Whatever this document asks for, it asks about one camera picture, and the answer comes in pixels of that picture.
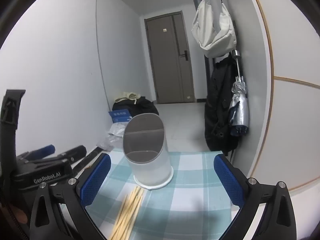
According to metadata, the black bag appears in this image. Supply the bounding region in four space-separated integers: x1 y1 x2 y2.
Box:
112 96 160 120

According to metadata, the silver folded umbrella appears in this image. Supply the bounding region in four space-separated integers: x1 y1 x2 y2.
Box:
228 50 250 133

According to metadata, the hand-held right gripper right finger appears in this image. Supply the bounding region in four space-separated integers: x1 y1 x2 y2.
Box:
213 154 298 240

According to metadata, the bundle of wooden chopsticks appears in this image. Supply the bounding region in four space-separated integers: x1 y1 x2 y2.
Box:
109 185 145 240

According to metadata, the beige cloth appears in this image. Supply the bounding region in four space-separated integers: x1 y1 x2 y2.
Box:
114 91 140 104

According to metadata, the teal plaid tablecloth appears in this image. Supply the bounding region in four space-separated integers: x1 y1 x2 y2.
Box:
82 151 240 240

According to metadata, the grey entrance door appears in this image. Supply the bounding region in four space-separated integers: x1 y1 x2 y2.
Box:
144 11 195 104

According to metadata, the blue box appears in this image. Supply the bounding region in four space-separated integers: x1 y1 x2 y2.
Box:
108 109 132 123

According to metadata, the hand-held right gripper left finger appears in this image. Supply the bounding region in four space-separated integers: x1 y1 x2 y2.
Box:
29 152 112 240

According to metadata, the black hanging jacket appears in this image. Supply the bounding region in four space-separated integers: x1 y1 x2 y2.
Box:
204 55 247 155

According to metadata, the white hanging shoulder bag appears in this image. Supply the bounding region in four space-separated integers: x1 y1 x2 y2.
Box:
191 0 237 58

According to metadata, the clear plastic bag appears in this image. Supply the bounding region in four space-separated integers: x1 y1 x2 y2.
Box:
96 122 127 152

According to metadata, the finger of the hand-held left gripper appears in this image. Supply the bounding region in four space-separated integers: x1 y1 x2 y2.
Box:
54 145 87 165
16 144 56 162

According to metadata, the white plastic utensil holder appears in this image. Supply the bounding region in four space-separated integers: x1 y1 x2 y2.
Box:
122 113 174 190

